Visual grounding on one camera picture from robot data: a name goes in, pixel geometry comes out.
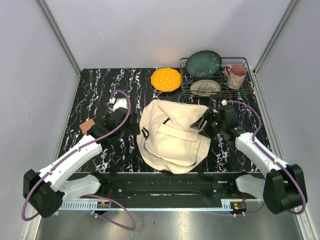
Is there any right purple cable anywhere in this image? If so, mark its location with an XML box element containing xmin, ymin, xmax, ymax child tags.
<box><xmin>209</xmin><ymin>99</ymin><xmax>309</xmax><ymax>217</ymax></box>

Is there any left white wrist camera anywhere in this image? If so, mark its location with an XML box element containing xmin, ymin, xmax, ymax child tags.
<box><xmin>109</xmin><ymin>97</ymin><xmax>128</xmax><ymax>112</ymax></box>

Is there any beige canvas backpack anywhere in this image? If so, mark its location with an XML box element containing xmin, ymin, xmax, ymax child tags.
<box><xmin>136</xmin><ymin>99</ymin><xmax>211</xmax><ymax>174</ymax></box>

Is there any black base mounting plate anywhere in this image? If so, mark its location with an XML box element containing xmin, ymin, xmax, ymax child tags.
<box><xmin>79</xmin><ymin>172</ymin><xmax>257</xmax><ymax>201</ymax></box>

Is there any brown leather wallet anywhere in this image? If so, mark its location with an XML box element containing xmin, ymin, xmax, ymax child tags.
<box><xmin>79</xmin><ymin>119</ymin><xmax>96</xmax><ymax>135</ymax></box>

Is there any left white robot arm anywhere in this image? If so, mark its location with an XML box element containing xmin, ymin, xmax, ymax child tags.
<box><xmin>21</xmin><ymin>107</ymin><xmax>140</xmax><ymax>221</ymax></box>

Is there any purple cable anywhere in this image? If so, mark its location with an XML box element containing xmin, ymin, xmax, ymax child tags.
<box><xmin>21</xmin><ymin>89</ymin><xmax>137</xmax><ymax>231</ymax></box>
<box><xmin>209</xmin><ymin>99</ymin><xmax>309</xmax><ymax>217</ymax></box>

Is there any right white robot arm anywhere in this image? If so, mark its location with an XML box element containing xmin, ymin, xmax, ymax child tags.
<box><xmin>190</xmin><ymin>100</ymin><xmax>308</xmax><ymax>215</ymax></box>

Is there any black wire dish rack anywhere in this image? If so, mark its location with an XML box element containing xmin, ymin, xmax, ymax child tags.
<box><xmin>180</xmin><ymin>57</ymin><xmax>254</xmax><ymax>98</ymax></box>

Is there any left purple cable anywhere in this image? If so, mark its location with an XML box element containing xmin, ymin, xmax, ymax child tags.
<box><xmin>21</xmin><ymin>89</ymin><xmax>137</xmax><ymax>231</ymax></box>

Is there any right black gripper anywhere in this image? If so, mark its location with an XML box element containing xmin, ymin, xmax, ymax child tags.
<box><xmin>189</xmin><ymin>109</ymin><xmax>226</xmax><ymax>140</ymax></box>

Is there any dark teal plate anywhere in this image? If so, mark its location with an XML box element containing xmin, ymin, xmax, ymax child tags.
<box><xmin>185</xmin><ymin>50</ymin><xmax>222</xmax><ymax>78</ymax></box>

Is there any beige patterned plate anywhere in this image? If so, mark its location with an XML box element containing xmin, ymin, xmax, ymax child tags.
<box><xmin>190</xmin><ymin>79</ymin><xmax>221</xmax><ymax>97</ymax></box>

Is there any orange polka dot plate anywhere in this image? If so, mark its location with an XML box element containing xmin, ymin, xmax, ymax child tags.
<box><xmin>150</xmin><ymin>68</ymin><xmax>182</xmax><ymax>93</ymax></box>

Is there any pink patterned mug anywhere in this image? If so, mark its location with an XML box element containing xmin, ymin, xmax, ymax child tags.
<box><xmin>224</xmin><ymin>65</ymin><xmax>247</xmax><ymax>90</ymax></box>

